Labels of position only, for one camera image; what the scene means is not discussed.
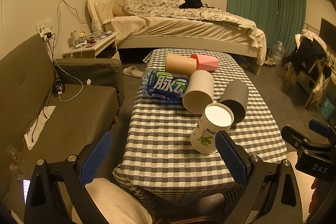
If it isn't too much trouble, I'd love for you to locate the beige slipper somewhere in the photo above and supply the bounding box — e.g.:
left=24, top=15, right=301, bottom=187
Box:
left=123, top=65, right=143, bottom=79

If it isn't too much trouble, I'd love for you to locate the floral patterned duvet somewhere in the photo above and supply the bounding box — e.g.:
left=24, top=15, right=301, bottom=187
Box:
left=122, top=0, right=240, bottom=26

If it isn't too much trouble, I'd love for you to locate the white printed paper cup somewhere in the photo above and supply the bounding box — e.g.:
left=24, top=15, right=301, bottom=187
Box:
left=190, top=103, right=234, bottom=155

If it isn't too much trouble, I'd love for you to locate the black television screen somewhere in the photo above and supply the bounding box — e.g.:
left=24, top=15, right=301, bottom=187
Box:
left=319, top=18, right=336, bottom=51

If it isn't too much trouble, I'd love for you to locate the white power strip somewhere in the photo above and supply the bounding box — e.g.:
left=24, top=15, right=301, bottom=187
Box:
left=24, top=106, right=56, bottom=150

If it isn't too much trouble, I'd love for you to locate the grey checkered tablecloth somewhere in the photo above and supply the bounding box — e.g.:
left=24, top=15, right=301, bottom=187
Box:
left=113, top=51, right=287, bottom=207

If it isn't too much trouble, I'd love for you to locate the white bedside table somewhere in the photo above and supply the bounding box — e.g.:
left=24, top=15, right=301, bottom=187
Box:
left=62, top=32, right=120, bottom=59

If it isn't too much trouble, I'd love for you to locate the black garment on bed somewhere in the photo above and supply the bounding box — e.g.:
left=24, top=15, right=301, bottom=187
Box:
left=179, top=0, right=203, bottom=9

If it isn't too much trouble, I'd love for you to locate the blue labelled water bottle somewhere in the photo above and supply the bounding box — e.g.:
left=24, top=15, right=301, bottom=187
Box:
left=141, top=69, right=189, bottom=103

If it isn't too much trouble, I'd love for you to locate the large clear water jug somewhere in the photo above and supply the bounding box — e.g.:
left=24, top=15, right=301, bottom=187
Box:
left=271, top=41, right=285, bottom=65

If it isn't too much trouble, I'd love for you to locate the blue plastic basket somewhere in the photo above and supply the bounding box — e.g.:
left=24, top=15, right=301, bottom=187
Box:
left=320, top=97, right=335, bottom=121

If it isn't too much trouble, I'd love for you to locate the white bed frame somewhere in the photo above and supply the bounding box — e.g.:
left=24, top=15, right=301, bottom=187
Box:
left=87, top=0, right=266, bottom=75

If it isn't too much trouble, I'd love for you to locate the wooden chair with clothes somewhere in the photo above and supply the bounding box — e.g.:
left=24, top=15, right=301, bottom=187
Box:
left=284, top=29, right=332, bottom=106

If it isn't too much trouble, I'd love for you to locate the cream pillow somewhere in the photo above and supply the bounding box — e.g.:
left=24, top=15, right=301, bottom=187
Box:
left=112, top=6, right=131, bottom=16

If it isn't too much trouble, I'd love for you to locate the brown kraft paper cup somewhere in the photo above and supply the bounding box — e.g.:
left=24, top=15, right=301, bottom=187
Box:
left=165, top=52, right=197, bottom=77

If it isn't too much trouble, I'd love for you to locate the grey cylinder cup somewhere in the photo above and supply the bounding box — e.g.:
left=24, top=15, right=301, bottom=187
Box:
left=219, top=80, right=249, bottom=124

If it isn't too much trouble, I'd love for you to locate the white charging cable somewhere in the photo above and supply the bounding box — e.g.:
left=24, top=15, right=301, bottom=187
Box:
left=53, top=39, right=84, bottom=103

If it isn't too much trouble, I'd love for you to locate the dark grey sofa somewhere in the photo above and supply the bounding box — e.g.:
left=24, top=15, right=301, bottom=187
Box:
left=1, top=35, right=125, bottom=217

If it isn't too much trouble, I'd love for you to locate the white cylinder cup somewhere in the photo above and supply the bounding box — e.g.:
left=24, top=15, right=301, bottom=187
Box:
left=182, top=70, right=214, bottom=114

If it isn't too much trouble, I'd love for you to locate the clear bottle on nightstand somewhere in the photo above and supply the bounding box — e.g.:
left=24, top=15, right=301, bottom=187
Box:
left=92, top=18, right=101, bottom=42

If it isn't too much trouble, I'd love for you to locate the pink faceted box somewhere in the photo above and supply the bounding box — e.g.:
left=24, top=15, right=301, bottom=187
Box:
left=191, top=54, right=219, bottom=72

